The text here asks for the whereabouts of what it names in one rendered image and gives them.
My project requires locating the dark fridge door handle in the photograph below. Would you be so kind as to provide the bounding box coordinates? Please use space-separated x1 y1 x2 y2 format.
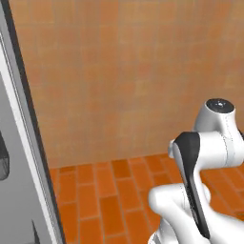
0 131 10 181

